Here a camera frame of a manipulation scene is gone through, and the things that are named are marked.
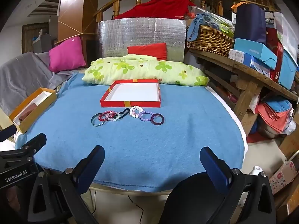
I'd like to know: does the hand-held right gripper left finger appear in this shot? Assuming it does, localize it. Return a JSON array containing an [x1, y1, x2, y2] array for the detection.
[[28, 145, 105, 224]]

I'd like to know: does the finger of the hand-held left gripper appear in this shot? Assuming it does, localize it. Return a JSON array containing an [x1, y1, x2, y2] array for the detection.
[[0, 125, 17, 143], [15, 133, 47, 156]]

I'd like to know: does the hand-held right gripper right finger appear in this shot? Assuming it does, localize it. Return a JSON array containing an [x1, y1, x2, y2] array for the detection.
[[200, 146, 277, 224]]

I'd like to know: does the grey green bangle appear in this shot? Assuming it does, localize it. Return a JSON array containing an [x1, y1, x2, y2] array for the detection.
[[91, 113, 103, 127]]

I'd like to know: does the red bead bracelet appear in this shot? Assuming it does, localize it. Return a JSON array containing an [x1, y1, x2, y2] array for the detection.
[[98, 110, 111, 123]]

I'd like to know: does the pink white bead bracelet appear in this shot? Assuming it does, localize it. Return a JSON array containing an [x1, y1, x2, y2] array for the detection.
[[106, 111, 121, 122]]

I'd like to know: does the purple bead bracelet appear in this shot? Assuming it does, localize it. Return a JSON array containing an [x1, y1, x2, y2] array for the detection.
[[139, 111, 155, 122]]

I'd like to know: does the red cardboard box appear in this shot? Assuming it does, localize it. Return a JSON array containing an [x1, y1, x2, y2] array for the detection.
[[100, 79, 162, 108]]

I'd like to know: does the maroon bangle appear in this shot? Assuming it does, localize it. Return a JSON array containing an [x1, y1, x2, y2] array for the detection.
[[151, 113, 164, 125]]

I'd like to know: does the brown case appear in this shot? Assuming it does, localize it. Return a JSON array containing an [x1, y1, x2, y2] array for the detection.
[[17, 103, 38, 123]]

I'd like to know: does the orange cardboard box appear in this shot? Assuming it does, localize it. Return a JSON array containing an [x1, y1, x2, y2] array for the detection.
[[9, 87, 58, 134]]

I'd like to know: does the grey cloth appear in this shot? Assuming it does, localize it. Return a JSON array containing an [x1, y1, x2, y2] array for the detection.
[[0, 52, 75, 117]]

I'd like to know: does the floral carton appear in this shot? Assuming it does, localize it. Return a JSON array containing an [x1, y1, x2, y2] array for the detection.
[[269, 161, 298, 195]]

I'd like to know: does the stack of folded cloths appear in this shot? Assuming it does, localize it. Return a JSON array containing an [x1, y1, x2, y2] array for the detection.
[[256, 98, 295, 136]]

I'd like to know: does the brown cardboard box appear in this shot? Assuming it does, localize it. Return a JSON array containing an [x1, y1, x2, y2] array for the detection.
[[278, 131, 299, 161]]

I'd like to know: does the magenta pillow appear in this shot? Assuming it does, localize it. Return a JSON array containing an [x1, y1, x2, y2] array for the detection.
[[49, 36, 87, 73]]

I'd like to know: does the grey cabinet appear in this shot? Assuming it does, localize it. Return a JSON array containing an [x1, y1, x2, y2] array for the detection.
[[33, 29, 52, 54]]

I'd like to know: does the wooden shelf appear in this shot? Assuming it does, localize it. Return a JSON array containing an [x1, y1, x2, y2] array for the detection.
[[188, 47, 299, 130]]

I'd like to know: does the green floral pillow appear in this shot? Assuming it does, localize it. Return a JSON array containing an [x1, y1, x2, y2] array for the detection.
[[83, 54, 210, 87]]

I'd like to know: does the white patterned box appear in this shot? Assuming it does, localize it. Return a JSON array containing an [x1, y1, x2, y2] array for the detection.
[[228, 49, 271, 77]]

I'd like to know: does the blue plastic bin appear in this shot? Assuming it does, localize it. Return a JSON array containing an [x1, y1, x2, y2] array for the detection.
[[278, 49, 299, 91]]

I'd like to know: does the blue cardboard box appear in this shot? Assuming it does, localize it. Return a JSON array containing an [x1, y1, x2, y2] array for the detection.
[[234, 38, 278, 70]]

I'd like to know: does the red cushion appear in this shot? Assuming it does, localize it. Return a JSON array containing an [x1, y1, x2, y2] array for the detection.
[[127, 43, 168, 61]]

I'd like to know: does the wicker basket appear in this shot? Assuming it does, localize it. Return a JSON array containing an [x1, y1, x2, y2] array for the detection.
[[187, 24, 235, 57]]

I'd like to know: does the red carton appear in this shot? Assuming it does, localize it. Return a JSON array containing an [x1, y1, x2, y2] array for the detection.
[[266, 27, 284, 83]]

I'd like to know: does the brown wooden panel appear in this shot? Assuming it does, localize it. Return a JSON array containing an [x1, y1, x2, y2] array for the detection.
[[57, 0, 101, 46]]

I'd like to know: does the silver foil box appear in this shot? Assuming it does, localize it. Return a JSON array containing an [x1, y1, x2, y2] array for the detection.
[[98, 17, 187, 63]]

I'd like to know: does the blue cloth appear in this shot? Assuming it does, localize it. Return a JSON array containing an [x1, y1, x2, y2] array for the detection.
[[187, 14, 211, 41]]

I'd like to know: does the navy bag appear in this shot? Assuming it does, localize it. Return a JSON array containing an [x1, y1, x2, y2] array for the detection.
[[234, 3, 268, 46]]

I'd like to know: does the clear plastic bag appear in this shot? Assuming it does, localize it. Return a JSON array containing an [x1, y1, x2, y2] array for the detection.
[[273, 12, 299, 59]]

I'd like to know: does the wooden stair railing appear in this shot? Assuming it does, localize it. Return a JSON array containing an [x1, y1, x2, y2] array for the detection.
[[93, 0, 299, 22]]

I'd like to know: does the red cloth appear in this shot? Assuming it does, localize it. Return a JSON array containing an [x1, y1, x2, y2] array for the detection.
[[112, 0, 195, 20]]

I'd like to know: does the black cable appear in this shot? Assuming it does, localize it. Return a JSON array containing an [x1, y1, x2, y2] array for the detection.
[[127, 195, 144, 224]]

